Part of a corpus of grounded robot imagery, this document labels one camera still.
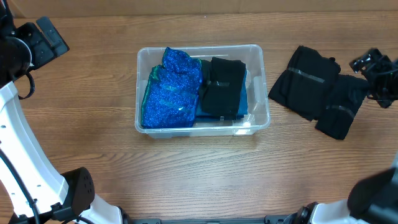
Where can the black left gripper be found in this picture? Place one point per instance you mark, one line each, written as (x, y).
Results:
(43, 43)

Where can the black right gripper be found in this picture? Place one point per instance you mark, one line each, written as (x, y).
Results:
(384, 64)

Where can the long black garment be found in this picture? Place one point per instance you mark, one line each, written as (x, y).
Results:
(342, 105)

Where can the blue green sequin cloth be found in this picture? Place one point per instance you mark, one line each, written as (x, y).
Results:
(171, 96)

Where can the blue denim jeans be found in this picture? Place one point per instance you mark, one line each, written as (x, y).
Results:
(242, 109)

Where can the small black garment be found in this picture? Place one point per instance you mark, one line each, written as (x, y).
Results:
(220, 91)

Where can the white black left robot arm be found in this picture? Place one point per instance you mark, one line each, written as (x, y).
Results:
(38, 192)

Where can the clear plastic storage bin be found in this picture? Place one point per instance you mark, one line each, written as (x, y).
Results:
(258, 116)

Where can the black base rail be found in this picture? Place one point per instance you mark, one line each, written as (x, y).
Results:
(214, 221)

